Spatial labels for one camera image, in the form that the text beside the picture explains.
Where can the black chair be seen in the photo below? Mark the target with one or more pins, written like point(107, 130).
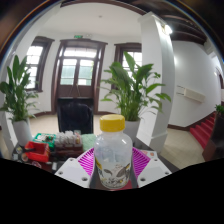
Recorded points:
point(75, 115)

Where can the dark wooden double door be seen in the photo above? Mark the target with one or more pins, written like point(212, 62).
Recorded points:
point(78, 71)

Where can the light green cloth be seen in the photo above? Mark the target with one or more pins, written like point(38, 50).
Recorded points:
point(88, 141)

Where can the leafy plant in white pot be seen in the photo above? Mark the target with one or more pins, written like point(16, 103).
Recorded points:
point(16, 90)
point(133, 90)

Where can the printed magazine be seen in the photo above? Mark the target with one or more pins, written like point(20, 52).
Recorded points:
point(150, 154)

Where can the green exit sign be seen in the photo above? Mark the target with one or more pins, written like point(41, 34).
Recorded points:
point(78, 36)

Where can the brown tray with white cups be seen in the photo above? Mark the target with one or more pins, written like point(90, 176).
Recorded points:
point(68, 143)

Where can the green box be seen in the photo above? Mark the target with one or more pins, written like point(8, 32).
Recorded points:
point(45, 137)

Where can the dark-framed window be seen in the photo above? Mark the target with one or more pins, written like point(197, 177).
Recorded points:
point(35, 63)
point(128, 58)

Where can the colourful stickers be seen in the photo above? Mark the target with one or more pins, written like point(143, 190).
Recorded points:
point(23, 158)

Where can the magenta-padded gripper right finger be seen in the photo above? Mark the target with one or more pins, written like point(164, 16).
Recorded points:
point(155, 170)

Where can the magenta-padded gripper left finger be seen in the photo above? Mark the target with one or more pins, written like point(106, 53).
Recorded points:
point(68, 171)

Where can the yellow-capped clear plastic bottle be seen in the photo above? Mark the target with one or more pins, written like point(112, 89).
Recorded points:
point(112, 156)

